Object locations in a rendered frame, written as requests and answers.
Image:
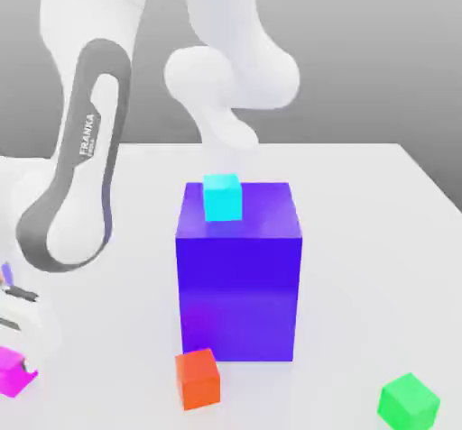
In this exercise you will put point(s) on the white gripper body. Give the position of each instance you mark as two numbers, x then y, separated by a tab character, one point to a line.
25	332

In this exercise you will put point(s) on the small magenta cube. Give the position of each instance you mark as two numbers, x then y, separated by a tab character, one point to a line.
10	374

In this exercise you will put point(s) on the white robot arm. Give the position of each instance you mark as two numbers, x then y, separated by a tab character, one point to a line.
90	11

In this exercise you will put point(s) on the small orange cube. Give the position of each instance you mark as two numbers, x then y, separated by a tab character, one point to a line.
198	381

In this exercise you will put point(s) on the small cyan cube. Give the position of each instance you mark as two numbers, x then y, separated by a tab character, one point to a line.
223	199

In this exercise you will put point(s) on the small green cube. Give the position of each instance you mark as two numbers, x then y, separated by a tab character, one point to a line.
408	403

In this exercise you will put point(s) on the large purple box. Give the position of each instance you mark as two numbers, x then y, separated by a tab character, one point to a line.
238	293

